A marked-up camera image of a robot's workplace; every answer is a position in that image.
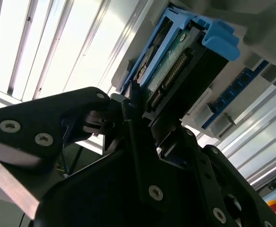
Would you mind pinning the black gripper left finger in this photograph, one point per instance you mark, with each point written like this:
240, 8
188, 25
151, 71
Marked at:
45, 111

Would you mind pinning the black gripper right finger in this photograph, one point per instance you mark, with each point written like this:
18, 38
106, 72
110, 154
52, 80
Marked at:
205, 169

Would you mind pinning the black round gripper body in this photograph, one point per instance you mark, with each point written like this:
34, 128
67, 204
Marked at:
92, 201

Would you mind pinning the hard disk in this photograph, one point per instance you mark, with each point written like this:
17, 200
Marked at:
173, 68

